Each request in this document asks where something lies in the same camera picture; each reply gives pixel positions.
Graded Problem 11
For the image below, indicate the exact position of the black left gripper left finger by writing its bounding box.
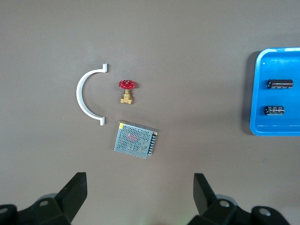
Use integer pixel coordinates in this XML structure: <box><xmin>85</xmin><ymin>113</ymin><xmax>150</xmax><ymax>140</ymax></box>
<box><xmin>0</xmin><ymin>172</ymin><xmax>88</xmax><ymax>225</ymax></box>

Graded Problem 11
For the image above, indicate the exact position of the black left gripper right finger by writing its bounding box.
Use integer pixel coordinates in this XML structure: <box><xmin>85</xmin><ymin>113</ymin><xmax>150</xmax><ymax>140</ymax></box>
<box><xmin>187</xmin><ymin>172</ymin><xmax>291</xmax><ymax>225</ymax></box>

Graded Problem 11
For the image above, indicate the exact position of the small black display module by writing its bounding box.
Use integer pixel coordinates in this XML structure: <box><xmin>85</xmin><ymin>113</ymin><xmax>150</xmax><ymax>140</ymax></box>
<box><xmin>263</xmin><ymin>105</ymin><xmax>285</xmax><ymax>117</ymax></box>

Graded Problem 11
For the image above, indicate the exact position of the blue plastic tray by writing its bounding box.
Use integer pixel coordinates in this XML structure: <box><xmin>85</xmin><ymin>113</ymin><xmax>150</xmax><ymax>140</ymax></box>
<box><xmin>249</xmin><ymin>47</ymin><xmax>300</xmax><ymax>136</ymax></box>

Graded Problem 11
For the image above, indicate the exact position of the metal mesh power supply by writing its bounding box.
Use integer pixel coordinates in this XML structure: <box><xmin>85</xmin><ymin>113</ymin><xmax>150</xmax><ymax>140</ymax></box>
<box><xmin>113</xmin><ymin>120</ymin><xmax>158</xmax><ymax>159</ymax></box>

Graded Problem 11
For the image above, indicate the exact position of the white curved pipe clamp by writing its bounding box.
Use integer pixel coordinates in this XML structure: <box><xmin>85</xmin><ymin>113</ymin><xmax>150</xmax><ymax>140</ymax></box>
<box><xmin>76</xmin><ymin>63</ymin><xmax>109</xmax><ymax>126</ymax></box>

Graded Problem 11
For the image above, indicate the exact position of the brass valve red handwheel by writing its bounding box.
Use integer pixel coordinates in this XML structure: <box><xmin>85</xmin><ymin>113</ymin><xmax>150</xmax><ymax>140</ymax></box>
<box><xmin>118</xmin><ymin>79</ymin><xmax>137</xmax><ymax>105</ymax></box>

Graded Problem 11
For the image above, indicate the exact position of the brown table mat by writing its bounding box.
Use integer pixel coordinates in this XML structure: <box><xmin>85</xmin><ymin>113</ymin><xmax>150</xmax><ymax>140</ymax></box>
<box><xmin>0</xmin><ymin>0</ymin><xmax>300</xmax><ymax>225</ymax></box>

